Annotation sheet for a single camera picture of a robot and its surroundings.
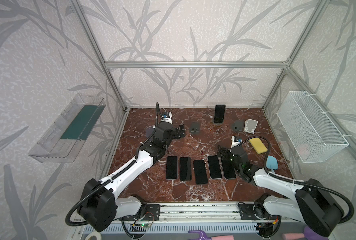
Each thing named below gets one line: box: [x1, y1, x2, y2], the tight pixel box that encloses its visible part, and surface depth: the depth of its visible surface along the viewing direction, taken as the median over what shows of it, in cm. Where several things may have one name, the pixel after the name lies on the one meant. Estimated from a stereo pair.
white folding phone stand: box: [244, 119, 258, 134], surface depth 105 cm
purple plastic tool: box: [188, 230, 235, 240], surface depth 68 cm
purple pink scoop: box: [282, 225, 329, 240], surface depth 68 cm
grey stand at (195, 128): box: [190, 121, 201, 135], surface depth 112 cm
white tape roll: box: [84, 231, 102, 240], surface depth 69 cm
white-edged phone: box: [207, 155, 223, 180], surface depth 90 cm
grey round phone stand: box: [233, 120, 245, 132], surface depth 107 cm
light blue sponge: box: [266, 155, 279, 173], surface depth 91 cm
